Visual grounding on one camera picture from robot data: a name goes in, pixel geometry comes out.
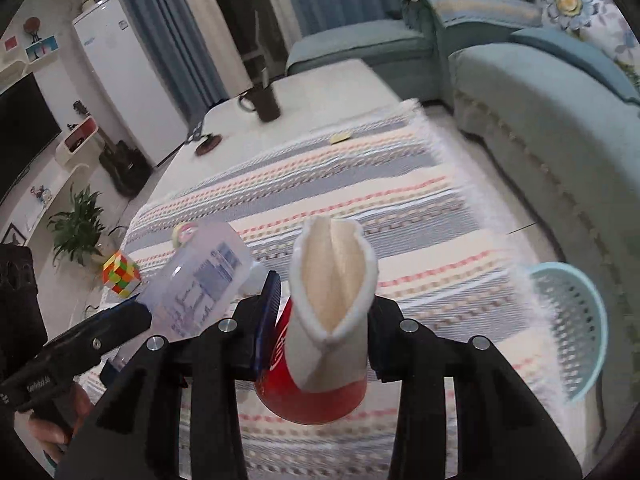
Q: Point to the dark glass door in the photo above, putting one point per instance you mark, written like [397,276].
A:
[235,10]

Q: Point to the green potted plant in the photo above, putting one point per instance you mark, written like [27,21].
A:
[75,230]

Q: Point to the white refrigerator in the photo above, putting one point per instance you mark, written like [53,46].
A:
[125,80]

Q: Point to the phone stand with brown base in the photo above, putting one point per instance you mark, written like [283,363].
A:
[207,146]

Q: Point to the white television cabinet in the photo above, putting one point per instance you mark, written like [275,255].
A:
[60,175]

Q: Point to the white shelf red interior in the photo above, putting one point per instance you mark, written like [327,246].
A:
[75,140]

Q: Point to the striped woven tablecloth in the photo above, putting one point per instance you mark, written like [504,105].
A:
[375,200]

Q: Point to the person's left hand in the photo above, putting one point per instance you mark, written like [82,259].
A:
[47,440]

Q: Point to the dark brown mug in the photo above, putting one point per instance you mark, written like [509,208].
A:
[265,102]

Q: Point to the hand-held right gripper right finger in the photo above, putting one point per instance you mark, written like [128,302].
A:
[385,330]

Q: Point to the clear plastic bottle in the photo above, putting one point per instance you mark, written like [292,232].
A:
[200,280]

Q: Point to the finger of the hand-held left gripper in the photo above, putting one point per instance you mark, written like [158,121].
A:
[115,325]
[109,375]

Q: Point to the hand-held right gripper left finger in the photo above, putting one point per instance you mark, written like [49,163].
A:
[265,325]

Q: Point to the person's black clothing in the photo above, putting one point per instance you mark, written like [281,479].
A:
[17,300]

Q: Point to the red tree ornament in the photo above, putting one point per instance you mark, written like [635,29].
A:
[34,30]

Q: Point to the teal sofa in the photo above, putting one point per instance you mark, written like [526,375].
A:
[525,110]

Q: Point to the light blue plastic basket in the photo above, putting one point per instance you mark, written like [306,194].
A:
[575,320]

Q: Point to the blue picture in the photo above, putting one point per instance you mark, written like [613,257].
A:
[40,49]

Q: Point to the floral cushion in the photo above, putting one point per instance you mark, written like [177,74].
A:
[585,15]

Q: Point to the small red picture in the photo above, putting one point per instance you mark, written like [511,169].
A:
[10,44]

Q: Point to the small toy figure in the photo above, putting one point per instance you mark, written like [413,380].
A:
[40,195]

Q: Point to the black guitar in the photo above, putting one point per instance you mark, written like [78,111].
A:
[125,165]

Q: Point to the black television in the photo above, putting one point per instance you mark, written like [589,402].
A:
[25,135]

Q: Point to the white wall shelf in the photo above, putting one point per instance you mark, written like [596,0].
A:
[30,65]

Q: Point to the striped armrest cover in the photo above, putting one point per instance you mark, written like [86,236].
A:
[470,7]

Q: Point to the colourful puzzle cube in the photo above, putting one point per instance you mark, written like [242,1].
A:
[120,272]

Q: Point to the colourful tape roll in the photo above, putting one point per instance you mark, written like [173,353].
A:
[182,234]

